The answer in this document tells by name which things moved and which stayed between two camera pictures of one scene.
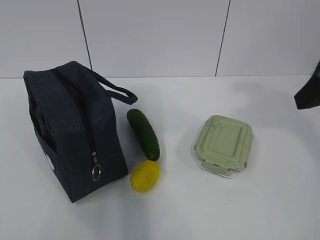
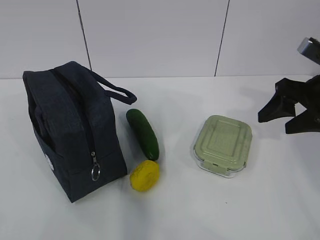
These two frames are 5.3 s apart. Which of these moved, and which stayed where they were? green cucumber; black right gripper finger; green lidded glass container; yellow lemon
Moved: black right gripper finger
Stayed: green lidded glass container; green cucumber; yellow lemon
